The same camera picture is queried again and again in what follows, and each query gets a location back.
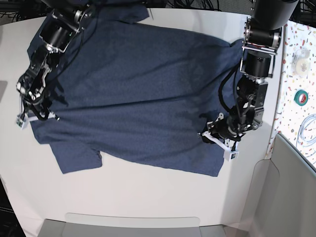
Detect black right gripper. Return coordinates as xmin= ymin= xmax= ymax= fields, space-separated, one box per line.
xmin=22 ymin=98 xmax=50 ymax=121

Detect grey chair right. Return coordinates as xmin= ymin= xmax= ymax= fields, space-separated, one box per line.
xmin=240 ymin=135 xmax=316 ymax=237

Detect blue t-shirt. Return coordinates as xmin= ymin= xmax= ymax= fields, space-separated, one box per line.
xmin=31 ymin=4 xmax=242 ymax=177

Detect green tape roll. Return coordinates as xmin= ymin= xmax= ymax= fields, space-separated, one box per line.
xmin=294 ymin=90 xmax=309 ymax=107

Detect grey chair front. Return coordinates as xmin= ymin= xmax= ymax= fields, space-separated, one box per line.
xmin=38 ymin=213 xmax=226 ymax=237

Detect clear tape dispenser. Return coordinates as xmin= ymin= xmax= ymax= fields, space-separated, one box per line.
xmin=291 ymin=48 xmax=311 ymax=78

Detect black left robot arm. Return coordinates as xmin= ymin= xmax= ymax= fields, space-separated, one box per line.
xmin=200 ymin=0 xmax=298 ymax=149

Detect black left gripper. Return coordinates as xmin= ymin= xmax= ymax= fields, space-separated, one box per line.
xmin=201 ymin=113 xmax=244 ymax=146

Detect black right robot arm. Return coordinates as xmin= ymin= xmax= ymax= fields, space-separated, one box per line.
xmin=16 ymin=0 xmax=95 ymax=126

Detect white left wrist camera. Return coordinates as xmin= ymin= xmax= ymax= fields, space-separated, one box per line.
xmin=198 ymin=131 xmax=239 ymax=161

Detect grey chair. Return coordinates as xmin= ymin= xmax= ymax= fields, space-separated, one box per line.
xmin=38 ymin=213 xmax=226 ymax=237
xmin=240 ymin=135 xmax=316 ymax=237

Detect coiled white cable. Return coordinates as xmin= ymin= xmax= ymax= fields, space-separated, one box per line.
xmin=297 ymin=113 xmax=316 ymax=148

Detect speckled white side table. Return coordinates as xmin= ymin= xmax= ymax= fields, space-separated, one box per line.
xmin=267 ymin=21 xmax=316 ymax=165

